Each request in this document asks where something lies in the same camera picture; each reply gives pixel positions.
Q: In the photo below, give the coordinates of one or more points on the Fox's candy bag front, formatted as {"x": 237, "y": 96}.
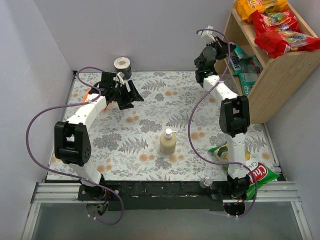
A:
{"x": 246, "y": 65}

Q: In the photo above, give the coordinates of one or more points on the beige pump soap bottle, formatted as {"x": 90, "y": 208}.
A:
{"x": 168, "y": 141}

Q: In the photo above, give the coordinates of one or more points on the wooden shelf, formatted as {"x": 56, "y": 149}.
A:
{"x": 280, "y": 78}

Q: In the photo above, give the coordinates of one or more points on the red candy bag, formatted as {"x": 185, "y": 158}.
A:
{"x": 275, "y": 21}
{"x": 277, "y": 43}

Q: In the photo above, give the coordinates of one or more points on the green cassava chips bag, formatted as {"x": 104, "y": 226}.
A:
{"x": 261, "y": 172}

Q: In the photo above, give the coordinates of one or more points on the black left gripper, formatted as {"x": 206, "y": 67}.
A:
{"x": 125, "y": 94}

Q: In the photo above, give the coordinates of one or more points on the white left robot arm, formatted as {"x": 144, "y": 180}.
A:
{"x": 71, "y": 139}

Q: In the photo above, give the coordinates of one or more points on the clear small bottle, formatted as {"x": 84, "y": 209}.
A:
{"x": 206, "y": 182}

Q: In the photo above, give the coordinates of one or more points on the teal candy bag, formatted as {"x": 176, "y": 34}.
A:
{"x": 238, "y": 51}

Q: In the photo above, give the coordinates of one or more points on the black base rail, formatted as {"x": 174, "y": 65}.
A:
{"x": 163, "y": 195}

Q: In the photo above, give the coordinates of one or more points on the orange snack box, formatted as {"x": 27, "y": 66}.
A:
{"x": 86, "y": 96}

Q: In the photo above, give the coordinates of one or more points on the floral table mat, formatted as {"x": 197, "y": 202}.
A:
{"x": 126, "y": 143}

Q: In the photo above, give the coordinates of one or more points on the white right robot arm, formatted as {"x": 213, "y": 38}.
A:
{"x": 234, "y": 116}

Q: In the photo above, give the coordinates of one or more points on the orange candy bag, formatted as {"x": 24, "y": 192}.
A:
{"x": 246, "y": 8}

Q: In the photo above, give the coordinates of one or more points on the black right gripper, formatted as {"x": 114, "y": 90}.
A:
{"x": 222, "y": 46}

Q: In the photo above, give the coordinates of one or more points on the tape roll dark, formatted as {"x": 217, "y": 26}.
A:
{"x": 123, "y": 65}

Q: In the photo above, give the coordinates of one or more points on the teal Fox's bag back side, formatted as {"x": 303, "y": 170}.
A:
{"x": 247, "y": 80}

